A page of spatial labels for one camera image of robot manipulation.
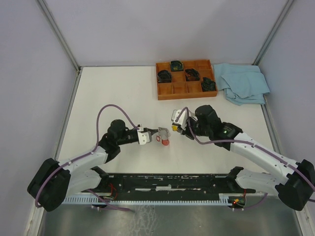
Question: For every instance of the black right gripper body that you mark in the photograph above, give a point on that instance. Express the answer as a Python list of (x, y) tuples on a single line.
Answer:
[(191, 128)]

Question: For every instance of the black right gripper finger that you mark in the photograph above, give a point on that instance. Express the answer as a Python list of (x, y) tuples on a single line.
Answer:
[(182, 132), (180, 125)]

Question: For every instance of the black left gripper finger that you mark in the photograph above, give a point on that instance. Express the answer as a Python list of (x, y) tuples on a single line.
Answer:
[(152, 131), (152, 137)]

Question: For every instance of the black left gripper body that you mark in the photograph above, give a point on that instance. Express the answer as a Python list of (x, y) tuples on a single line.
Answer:
[(145, 130)]

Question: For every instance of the metal key organizer red handle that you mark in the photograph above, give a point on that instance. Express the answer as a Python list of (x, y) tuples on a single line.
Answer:
[(163, 136)]

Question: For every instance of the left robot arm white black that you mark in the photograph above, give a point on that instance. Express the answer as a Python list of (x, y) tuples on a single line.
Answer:
[(54, 181)]

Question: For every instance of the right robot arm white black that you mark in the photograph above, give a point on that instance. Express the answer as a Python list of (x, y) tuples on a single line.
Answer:
[(291, 181)]

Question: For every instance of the dark rolled cloth green pattern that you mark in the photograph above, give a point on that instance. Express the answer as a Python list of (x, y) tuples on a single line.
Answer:
[(208, 85)]

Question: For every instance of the wooden compartment tray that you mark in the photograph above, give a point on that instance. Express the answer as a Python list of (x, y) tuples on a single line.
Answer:
[(179, 88)]

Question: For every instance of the dark rolled cloth grey pattern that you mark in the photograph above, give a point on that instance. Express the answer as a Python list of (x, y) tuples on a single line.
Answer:
[(164, 76)]

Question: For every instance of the dark rolled cloth orange pattern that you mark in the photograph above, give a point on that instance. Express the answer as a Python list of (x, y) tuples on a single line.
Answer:
[(191, 75)]

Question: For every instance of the dark rolled cloth yellow pattern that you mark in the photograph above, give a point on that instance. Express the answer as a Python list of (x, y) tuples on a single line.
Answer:
[(176, 66)]

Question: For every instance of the light blue cloth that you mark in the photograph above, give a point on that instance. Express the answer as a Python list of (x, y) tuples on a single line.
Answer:
[(241, 84)]

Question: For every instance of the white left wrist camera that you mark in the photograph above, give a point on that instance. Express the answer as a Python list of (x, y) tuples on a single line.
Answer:
[(139, 137)]

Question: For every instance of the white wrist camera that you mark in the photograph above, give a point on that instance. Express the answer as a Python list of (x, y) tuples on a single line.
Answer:
[(180, 116), (139, 137)]

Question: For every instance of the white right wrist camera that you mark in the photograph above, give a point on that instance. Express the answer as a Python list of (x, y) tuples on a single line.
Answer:
[(180, 116)]

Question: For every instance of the light blue cable duct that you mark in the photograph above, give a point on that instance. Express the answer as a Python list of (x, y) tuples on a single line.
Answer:
[(89, 199)]

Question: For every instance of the aluminium frame post right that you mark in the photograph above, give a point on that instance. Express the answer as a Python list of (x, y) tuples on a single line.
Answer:
[(273, 32)]

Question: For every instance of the aluminium frame post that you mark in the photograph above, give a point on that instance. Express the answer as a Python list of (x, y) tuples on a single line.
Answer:
[(273, 32), (43, 5)]

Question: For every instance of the aluminium frame post left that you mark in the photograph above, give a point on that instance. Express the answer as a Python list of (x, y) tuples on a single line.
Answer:
[(43, 5)]

